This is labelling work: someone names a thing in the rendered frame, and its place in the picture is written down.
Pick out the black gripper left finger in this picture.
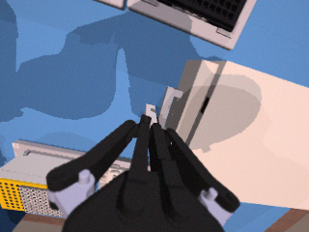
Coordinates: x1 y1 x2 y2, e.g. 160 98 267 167
45 104 152 219

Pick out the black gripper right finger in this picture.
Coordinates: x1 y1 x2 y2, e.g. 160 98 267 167
149 105 240 227

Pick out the blue bench mat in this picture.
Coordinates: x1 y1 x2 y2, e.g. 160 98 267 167
0 0 309 167

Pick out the black multiwell plate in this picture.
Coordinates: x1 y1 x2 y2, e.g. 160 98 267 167
156 0 247 32

